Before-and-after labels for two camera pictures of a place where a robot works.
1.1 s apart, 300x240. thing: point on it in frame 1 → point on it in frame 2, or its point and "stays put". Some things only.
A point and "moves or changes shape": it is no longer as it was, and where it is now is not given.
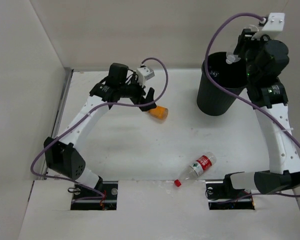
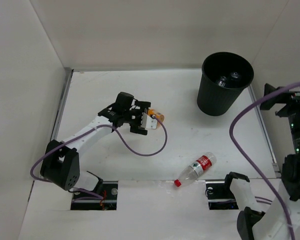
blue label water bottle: (214, 73) → (222, 80)
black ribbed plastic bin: (212, 100) stays put
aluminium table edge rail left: (57, 123) stays put
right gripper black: (246, 41) → (286, 98)
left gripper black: (141, 98) → (138, 119)
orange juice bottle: (159, 112) moves or changes shape
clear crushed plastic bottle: (231, 58) → (234, 74)
